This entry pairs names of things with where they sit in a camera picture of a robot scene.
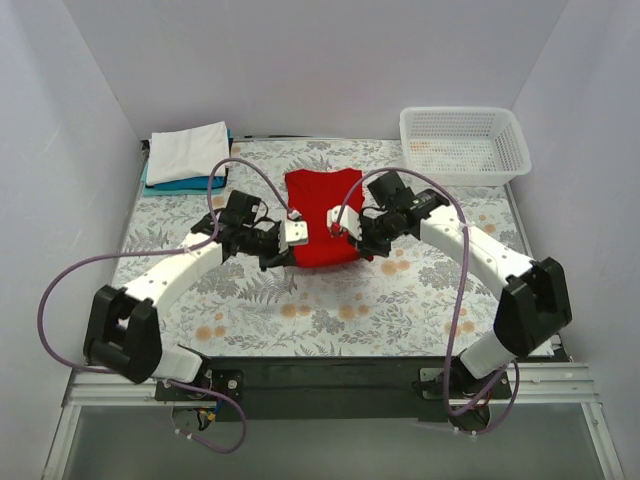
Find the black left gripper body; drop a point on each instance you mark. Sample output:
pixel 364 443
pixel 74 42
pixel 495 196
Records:
pixel 275 248

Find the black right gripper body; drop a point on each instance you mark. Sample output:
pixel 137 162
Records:
pixel 365 235

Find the red t shirt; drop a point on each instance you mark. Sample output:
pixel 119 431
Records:
pixel 313 194

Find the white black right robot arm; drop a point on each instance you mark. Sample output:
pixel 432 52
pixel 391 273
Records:
pixel 533 298

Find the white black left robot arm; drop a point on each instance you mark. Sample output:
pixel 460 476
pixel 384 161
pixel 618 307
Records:
pixel 124 334

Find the teal folded t shirt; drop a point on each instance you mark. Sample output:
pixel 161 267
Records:
pixel 190 186

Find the floral patterned tablecloth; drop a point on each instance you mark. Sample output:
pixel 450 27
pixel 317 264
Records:
pixel 399 306

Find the white folded t shirt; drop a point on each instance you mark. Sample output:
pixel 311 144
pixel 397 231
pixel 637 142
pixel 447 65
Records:
pixel 186 154

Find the white plastic basket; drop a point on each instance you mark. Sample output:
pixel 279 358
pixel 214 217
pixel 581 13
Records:
pixel 464 146

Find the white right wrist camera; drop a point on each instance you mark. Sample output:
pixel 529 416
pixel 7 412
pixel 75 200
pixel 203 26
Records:
pixel 344 220

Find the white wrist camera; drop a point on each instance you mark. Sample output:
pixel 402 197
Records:
pixel 292 233
pixel 344 220

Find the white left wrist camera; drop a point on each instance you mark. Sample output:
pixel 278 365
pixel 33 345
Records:
pixel 292 233

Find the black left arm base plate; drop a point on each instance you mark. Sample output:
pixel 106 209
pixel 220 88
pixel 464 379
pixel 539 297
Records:
pixel 225 381

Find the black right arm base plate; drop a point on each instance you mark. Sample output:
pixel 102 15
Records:
pixel 440 385

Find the aluminium front rail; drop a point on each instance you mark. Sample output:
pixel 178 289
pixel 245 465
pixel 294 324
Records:
pixel 553 383

